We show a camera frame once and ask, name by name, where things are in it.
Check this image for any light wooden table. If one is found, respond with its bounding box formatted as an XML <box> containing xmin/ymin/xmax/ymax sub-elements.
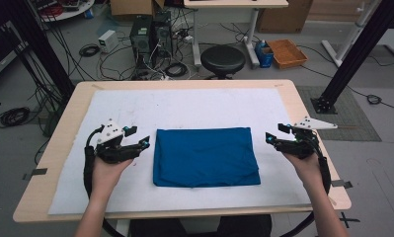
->
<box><xmin>12</xmin><ymin>78</ymin><xmax>353</xmax><ymax>224</ymax></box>

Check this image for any brown cardboard box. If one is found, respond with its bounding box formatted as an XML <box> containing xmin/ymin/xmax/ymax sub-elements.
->
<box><xmin>256</xmin><ymin>0</ymin><xmax>314</xmax><ymax>35</ymax></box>
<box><xmin>110</xmin><ymin>0</ymin><xmax>166</xmax><ymax>17</ymax></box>

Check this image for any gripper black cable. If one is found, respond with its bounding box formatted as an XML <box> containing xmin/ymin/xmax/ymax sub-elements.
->
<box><xmin>82</xmin><ymin>123</ymin><xmax>106</xmax><ymax>199</ymax></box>
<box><xmin>278</xmin><ymin>130</ymin><xmax>333</xmax><ymax>237</ymax></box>

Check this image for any orange cardboard tray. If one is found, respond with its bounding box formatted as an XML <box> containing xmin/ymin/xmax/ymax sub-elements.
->
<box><xmin>266</xmin><ymin>39</ymin><xmax>309</xmax><ymax>70</ymax></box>

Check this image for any black round stool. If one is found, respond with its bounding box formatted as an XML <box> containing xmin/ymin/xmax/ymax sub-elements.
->
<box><xmin>199</xmin><ymin>44</ymin><xmax>247</xmax><ymax>80</ymax></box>

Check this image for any grey tape strip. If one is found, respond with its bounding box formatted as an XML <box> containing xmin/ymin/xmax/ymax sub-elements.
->
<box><xmin>22</xmin><ymin>167</ymin><xmax>48</xmax><ymax>181</ymax></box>
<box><xmin>330</xmin><ymin>179</ymin><xmax>354</xmax><ymax>190</ymax></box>

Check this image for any blue T-shirt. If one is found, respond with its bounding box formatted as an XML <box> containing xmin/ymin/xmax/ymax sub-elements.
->
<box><xmin>152</xmin><ymin>126</ymin><xmax>262</xmax><ymax>189</ymax></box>

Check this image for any white table mat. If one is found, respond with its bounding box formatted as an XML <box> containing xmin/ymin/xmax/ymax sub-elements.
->
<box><xmin>47</xmin><ymin>88</ymin><xmax>313</xmax><ymax>216</ymax></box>

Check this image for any round white table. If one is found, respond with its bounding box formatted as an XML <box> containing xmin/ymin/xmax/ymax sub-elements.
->
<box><xmin>29</xmin><ymin>0</ymin><xmax>96</xmax><ymax>23</ymax></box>

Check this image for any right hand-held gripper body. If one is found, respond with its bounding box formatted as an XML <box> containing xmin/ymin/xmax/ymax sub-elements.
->
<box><xmin>274</xmin><ymin>116</ymin><xmax>339</xmax><ymax>161</ymax></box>

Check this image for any black metal frame post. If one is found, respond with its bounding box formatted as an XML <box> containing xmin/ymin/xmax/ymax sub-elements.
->
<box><xmin>310</xmin><ymin>0</ymin><xmax>394</xmax><ymax>116</ymax></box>
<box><xmin>0</xmin><ymin>0</ymin><xmax>76</xmax><ymax>101</ymax></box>

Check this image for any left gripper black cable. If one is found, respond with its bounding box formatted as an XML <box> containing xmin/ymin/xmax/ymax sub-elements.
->
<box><xmin>82</xmin><ymin>123</ymin><xmax>106</xmax><ymax>199</ymax></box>

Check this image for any black computer tower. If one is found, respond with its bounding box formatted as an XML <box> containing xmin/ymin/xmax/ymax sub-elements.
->
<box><xmin>151</xmin><ymin>11</ymin><xmax>175</xmax><ymax>59</ymax></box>
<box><xmin>129</xmin><ymin>15</ymin><xmax>155</xmax><ymax>72</ymax></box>

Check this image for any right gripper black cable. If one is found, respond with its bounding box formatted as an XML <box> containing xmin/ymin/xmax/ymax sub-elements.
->
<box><xmin>278</xmin><ymin>130</ymin><xmax>333</xmax><ymax>237</ymax></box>

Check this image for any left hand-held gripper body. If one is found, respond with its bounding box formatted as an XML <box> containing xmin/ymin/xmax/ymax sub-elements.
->
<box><xmin>94</xmin><ymin>118</ymin><xmax>143</xmax><ymax>165</ymax></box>

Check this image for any person's right hand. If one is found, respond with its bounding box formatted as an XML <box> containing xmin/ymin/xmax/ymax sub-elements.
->
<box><xmin>281</xmin><ymin>151</ymin><xmax>326</xmax><ymax>194</ymax></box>

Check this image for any white desk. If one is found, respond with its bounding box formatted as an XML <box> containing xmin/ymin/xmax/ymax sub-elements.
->
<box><xmin>183</xmin><ymin>0</ymin><xmax>289</xmax><ymax>69</ymax></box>

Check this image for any blue box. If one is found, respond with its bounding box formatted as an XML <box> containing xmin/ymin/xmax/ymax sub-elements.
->
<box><xmin>254</xmin><ymin>39</ymin><xmax>275</xmax><ymax>69</ymax></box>

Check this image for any coiled black cable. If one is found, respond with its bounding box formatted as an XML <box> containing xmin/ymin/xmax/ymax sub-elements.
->
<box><xmin>78</xmin><ymin>42</ymin><xmax>101</xmax><ymax>58</ymax></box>
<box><xmin>0</xmin><ymin>106</ymin><xmax>32</xmax><ymax>129</ymax></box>
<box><xmin>164</xmin><ymin>61</ymin><xmax>190</xmax><ymax>79</ymax></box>
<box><xmin>365</xmin><ymin>94</ymin><xmax>383</xmax><ymax>106</ymax></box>

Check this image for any grey floor mat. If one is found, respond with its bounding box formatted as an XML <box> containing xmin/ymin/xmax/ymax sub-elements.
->
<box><xmin>296</xmin><ymin>85</ymin><xmax>383</xmax><ymax>143</ymax></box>

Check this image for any white metal stand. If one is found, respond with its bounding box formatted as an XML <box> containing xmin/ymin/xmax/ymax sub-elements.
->
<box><xmin>320</xmin><ymin>0</ymin><xmax>376</xmax><ymax>68</ymax></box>

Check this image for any black tape cross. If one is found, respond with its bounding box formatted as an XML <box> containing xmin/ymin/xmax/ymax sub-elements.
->
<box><xmin>338</xmin><ymin>211</ymin><xmax>362</xmax><ymax>229</ymax></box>

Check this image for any person's left hand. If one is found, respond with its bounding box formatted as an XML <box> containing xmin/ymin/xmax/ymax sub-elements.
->
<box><xmin>91</xmin><ymin>157</ymin><xmax>135</xmax><ymax>199</ymax></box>

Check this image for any white power supply box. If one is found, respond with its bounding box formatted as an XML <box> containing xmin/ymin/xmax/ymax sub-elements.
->
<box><xmin>97</xmin><ymin>29</ymin><xmax>120</xmax><ymax>54</ymax></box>

